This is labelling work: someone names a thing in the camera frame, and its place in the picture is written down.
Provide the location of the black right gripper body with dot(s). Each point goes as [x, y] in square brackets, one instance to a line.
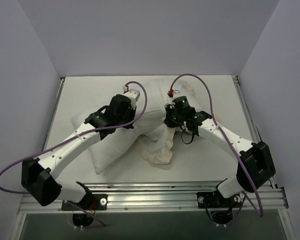
[169, 120]

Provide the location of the white pillow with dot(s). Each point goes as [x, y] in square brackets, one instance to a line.
[108, 150]

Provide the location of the green and cream pillowcase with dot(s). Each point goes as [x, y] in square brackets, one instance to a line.
[152, 138]

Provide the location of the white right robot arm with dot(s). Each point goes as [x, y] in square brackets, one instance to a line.
[255, 164]

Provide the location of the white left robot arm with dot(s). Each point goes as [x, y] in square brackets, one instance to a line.
[39, 174]

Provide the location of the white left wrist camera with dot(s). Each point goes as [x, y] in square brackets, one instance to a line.
[132, 94]

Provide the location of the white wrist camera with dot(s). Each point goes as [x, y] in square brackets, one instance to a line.
[173, 94]
[132, 94]

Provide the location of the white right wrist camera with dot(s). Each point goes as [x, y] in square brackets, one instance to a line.
[173, 94]

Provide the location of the aluminium table edge rail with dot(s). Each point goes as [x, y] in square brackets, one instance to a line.
[53, 113]

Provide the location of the aluminium right side rail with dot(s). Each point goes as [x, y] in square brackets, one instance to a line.
[253, 130]

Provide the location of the aluminium front frame rails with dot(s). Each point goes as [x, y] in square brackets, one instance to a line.
[154, 197]

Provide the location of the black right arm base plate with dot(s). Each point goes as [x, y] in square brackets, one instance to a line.
[214, 200]

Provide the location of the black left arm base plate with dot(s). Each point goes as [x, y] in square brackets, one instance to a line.
[93, 202]

